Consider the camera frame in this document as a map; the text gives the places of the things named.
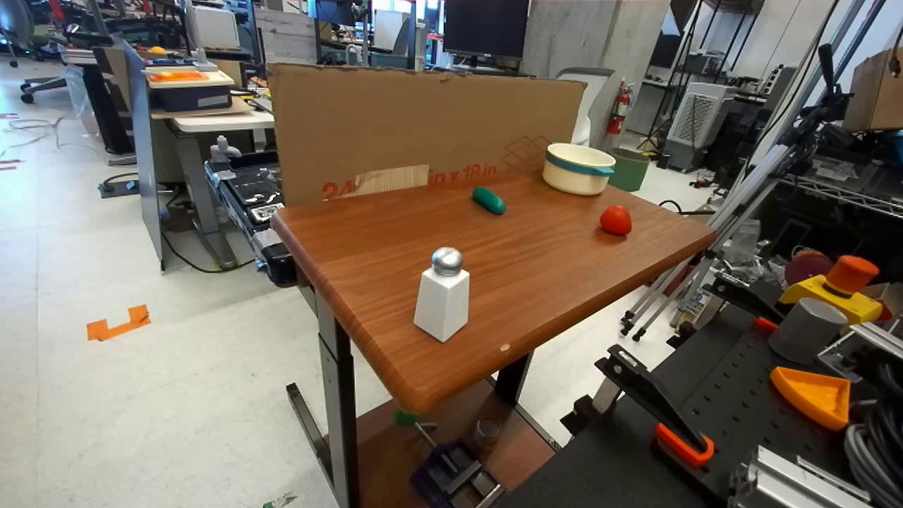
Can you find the orange wedge block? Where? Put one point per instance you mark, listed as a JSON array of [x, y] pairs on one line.
[[812, 395]]

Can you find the white pot teal band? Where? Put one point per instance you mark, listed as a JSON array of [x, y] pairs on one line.
[[577, 176]]

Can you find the brown wooden base board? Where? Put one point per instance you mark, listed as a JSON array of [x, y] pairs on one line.
[[404, 465]]

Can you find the black monitor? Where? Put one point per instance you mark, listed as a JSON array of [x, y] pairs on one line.
[[483, 25]]

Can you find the cardboard box on shelf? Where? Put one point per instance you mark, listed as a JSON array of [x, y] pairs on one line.
[[876, 88]]

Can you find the orange floor tape mark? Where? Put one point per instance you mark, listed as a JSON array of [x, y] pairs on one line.
[[116, 324]]

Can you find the green toy vegetable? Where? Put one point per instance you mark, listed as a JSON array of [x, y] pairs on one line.
[[490, 199]]

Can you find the green bin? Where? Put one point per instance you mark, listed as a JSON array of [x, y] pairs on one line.
[[628, 169]]

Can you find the gray office desk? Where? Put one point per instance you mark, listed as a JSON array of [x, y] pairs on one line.
[[222, 122]]

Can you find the white saltcellar silver top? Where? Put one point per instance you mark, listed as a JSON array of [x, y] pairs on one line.
[[440, 302]]

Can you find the small gray figure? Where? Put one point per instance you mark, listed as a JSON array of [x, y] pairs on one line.
[[223, 153]]

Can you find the red toy tomato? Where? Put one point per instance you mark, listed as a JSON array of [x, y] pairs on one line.
[[615, 220]]

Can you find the blue black floor device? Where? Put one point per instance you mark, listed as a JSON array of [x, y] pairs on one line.
[[455, 475]]

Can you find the aluminium extrusion bar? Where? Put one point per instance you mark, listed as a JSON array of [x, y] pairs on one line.
[[861, 344], [800, 481]]

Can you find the yellow emergency stop button box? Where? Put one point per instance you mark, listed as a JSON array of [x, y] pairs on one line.
[[850, 272]]

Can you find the brown cardboard panel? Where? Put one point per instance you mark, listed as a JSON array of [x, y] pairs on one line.
[[395, 131]]

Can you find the black perforated board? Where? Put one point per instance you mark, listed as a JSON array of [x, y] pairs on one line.
[[723, 405]]

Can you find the dark red round object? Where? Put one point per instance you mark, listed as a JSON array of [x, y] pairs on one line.
[[807, 265]]

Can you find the black equipment rail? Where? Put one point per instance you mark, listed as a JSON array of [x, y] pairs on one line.
[[249, 200]]

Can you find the black office chair base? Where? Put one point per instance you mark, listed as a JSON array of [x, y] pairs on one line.
[[43, 84]]

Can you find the black box orange lid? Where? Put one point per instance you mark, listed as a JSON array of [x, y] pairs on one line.
[[186, 90]]

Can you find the red fire extinguisher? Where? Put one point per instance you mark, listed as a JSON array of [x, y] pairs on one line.
[[618, 110]]

